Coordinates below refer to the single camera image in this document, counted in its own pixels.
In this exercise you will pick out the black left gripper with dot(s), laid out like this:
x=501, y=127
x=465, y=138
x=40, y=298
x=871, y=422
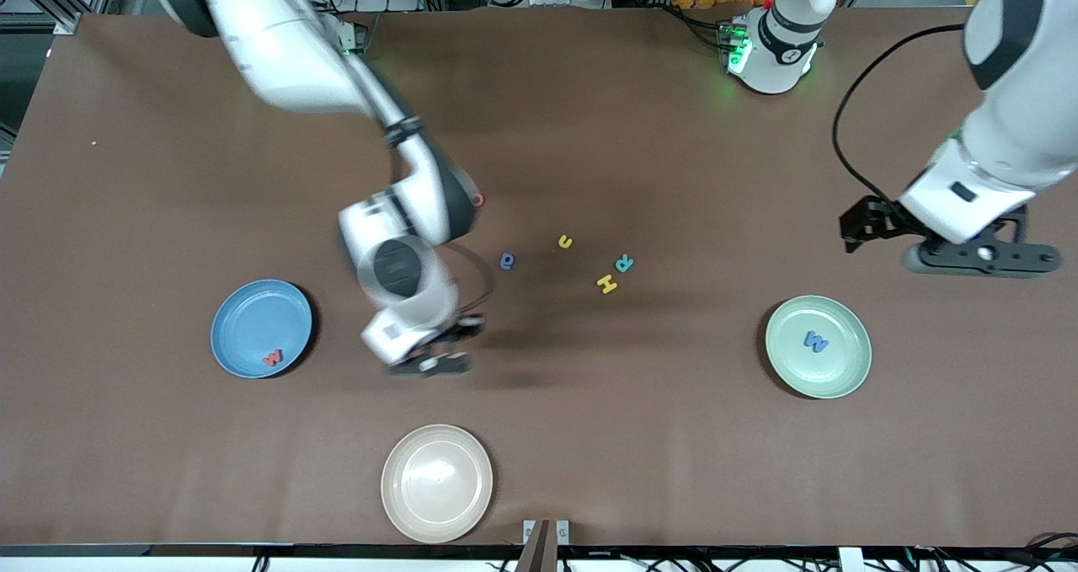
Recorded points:
x=883, y=219

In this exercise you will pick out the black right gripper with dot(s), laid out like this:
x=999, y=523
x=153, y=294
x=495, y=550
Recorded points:
x=462, y=327

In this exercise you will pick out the blue foam capital W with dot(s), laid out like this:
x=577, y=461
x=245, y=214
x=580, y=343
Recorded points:
x=815, y=342

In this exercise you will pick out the yellow foam letter H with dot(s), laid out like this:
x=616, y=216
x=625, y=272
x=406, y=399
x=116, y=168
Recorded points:
x=605, y=284

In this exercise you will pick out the teal foam letter R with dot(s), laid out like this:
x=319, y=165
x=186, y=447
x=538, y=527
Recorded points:
x=625, y=262

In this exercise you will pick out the red foam small w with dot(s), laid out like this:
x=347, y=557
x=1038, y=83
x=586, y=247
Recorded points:
x=272, y=358

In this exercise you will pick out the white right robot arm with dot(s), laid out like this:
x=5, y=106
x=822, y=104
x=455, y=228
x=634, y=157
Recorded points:
x=286, y=50

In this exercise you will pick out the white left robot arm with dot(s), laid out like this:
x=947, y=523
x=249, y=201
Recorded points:
x=1011, y=117

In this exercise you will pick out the pale green plate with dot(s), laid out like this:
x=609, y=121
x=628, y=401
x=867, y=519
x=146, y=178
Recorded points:
x=834, y=370

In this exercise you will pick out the beige plate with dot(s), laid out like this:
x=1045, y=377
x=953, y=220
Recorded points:
x=436, y=483

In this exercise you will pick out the blue plate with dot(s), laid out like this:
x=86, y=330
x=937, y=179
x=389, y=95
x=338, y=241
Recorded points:
x=253, y=319

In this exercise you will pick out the grey base connector box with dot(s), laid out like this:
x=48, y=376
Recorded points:
x=354, y=37
x=734, y=45

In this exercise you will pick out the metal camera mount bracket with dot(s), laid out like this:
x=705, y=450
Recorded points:
x=546, y=547

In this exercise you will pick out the metal table corner bracket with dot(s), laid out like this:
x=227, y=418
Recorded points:
x=67, y=24

